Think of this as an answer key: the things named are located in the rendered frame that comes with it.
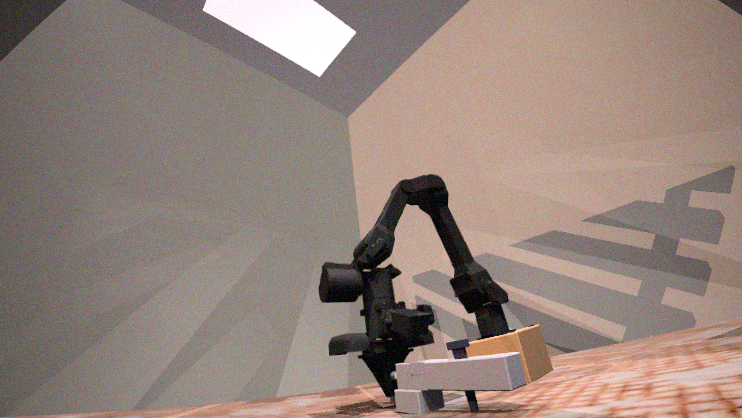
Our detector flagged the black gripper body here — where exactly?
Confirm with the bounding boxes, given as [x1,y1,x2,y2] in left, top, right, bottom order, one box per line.
[329,297,434,356]

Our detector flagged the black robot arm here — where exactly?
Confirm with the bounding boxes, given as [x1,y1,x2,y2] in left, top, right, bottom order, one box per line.
[319,174,516,341]

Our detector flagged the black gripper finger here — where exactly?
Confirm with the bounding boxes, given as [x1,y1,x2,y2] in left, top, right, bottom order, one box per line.
[358,351,392,397]
[389,348,414,396]

